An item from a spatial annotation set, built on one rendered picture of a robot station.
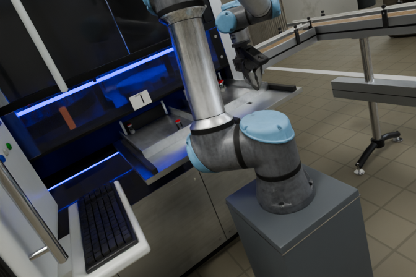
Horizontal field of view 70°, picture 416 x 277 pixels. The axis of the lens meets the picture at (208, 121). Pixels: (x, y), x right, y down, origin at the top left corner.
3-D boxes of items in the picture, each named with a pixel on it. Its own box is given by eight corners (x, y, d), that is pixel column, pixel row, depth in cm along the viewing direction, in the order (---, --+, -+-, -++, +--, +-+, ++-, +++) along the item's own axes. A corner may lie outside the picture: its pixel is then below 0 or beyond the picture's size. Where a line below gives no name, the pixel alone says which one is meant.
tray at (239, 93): (184, 106, 146) (182, 99, 145) (225, 84, 156) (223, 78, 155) (222, 116, 117) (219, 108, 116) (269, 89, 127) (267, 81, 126)
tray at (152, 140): (122, 138, 134) (119, 131, 132) (171, 112, 143) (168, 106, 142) (145, 159, 105) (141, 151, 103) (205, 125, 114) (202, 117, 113)
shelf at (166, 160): (114, 146, 132) (112, 143, 132) (234, 83, 159) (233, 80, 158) (148, 185, 91) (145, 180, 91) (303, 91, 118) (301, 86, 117)
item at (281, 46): (236, 85, 161) (227, 58, 155) (221, 83, 174) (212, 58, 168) (319, 41, 186) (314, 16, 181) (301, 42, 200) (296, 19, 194)
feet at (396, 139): (351, 173, 193) (347, 155, 188) (394, 136, 212) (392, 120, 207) (362, 177, 187) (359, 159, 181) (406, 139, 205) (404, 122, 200)
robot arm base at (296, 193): (328, 190, 74) (320, 157, 70) (282, 224, 69) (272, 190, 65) (287, 169, 87) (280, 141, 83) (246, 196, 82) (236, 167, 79)
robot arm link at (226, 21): (241, 5, 97) (247, 1, 106) (210, 15, 101) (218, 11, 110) (247, 28, 99) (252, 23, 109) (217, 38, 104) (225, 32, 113)
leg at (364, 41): (368, 148, 199) (351, 37, 171) (375, 141, 202) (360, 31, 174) (381, 151, 191) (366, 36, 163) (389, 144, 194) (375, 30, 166)
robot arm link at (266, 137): (300, 175, 67) (287, 123, 62) (244, 180, 72) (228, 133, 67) (301, 147, 77) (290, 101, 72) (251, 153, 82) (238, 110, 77)
